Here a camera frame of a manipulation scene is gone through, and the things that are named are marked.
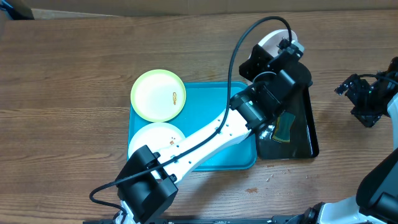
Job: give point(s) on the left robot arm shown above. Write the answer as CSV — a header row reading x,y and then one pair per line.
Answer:
x,y
147,184

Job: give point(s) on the white plate with sauce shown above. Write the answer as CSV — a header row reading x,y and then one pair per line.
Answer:
x,y
156,136

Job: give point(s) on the black water tray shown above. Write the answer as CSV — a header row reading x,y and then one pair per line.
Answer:
x,y
303,137

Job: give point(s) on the dark object top-left corner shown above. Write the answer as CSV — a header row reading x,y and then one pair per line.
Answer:
x,y
17,9

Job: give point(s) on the teal plastic tray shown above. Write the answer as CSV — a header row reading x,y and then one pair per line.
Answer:
x,y
204,102

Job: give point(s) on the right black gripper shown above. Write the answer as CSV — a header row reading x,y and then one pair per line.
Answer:
x,y
370,117

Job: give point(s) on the green yellow sponge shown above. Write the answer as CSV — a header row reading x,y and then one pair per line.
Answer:
x,y
282,127

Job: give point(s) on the green rimmed plate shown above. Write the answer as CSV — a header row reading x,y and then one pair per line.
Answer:
x,y
158,95

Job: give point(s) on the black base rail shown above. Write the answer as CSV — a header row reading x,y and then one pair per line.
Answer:
x,y
278,219

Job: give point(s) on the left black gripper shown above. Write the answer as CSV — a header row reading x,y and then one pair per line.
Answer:
x,y
257,63

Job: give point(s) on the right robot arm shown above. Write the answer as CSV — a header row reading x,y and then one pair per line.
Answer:
x,y
376,197

